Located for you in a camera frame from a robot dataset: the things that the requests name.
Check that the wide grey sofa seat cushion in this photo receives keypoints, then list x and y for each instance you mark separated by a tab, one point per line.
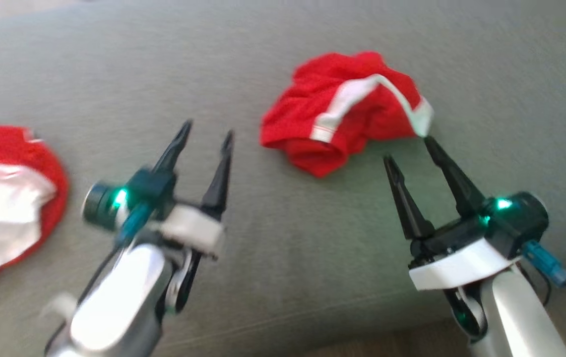
282	258

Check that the red shorts with white trim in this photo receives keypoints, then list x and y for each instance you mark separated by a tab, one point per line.
312	104

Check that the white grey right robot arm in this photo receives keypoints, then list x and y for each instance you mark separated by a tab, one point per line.
516	317

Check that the dark left wrist camera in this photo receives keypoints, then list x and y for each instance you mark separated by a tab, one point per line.
114	203

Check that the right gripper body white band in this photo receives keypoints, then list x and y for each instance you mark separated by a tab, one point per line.
456	263

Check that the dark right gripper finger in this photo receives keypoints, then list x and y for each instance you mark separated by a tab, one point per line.
409	203
459	186

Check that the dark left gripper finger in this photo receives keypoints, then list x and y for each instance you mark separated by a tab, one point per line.
173	148
219	183

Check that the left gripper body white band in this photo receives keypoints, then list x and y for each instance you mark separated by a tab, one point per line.
193	228

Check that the red and white jersey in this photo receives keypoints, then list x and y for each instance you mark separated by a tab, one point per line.
15	148

